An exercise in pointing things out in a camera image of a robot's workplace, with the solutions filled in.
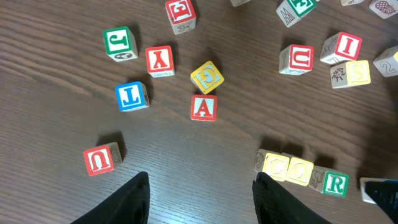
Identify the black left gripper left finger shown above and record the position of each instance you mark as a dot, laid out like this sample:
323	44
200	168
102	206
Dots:
129	204

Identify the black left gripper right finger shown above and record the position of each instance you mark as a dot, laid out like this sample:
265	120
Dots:
276	205

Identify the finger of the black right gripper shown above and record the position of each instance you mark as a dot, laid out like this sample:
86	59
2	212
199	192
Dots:
384	194

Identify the yellow C block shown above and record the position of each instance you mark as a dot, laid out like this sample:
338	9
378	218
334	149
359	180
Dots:
272	163

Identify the yellow O block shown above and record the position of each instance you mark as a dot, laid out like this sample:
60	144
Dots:
299	170

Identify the green R block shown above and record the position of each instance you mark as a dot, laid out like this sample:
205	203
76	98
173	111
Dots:
329	181

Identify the red U block lower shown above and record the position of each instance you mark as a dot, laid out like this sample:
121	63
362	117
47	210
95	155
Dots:
102	159

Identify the red u block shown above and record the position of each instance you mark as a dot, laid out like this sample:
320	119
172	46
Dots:
296	59
102	159

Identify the blue J block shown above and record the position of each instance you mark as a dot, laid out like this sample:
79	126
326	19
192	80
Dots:
132	96

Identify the red A block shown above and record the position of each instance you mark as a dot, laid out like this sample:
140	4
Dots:
204	108

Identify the yellow S block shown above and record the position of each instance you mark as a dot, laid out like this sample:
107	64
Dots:
349	74

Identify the yellow block left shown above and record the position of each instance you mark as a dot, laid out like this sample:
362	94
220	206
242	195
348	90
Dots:
386	63

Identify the yellow Q block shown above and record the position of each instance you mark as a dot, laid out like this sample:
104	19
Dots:
207	77

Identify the red Y block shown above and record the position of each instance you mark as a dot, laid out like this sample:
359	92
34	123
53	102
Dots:
160	61

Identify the red U block upper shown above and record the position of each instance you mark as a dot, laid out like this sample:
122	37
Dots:
296	59

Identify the red I block left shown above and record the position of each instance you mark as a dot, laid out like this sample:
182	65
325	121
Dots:
340	48

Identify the green J block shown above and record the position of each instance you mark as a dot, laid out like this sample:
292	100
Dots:
120	44

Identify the green B block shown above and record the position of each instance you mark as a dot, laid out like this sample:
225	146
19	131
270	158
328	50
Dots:
384	8

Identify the green E block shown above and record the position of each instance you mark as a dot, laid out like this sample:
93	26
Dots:
292	11

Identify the red E block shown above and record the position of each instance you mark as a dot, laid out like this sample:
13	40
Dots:
181	15

